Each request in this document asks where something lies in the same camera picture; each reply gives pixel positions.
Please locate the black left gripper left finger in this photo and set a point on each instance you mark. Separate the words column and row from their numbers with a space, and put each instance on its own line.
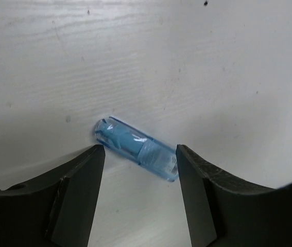
column 55, row 208

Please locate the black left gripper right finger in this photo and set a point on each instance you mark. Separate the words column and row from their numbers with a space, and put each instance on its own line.
column 225, row 210

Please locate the blue translucent correction tape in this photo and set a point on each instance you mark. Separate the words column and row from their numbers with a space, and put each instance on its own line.
column 131, row 143

